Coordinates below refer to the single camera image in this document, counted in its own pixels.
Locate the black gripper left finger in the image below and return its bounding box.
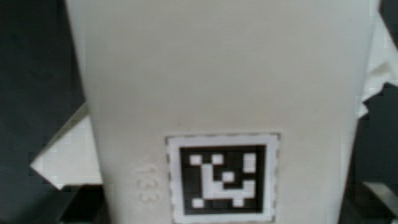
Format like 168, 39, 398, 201
51, 185, 110, 224

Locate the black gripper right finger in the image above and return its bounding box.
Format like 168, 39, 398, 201
342, 182, 398, 224

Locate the white cabinet body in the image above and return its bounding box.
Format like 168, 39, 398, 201
30, 15, 398, 189

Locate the white cabinet top block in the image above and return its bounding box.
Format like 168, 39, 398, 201
65, 0, 380, 224

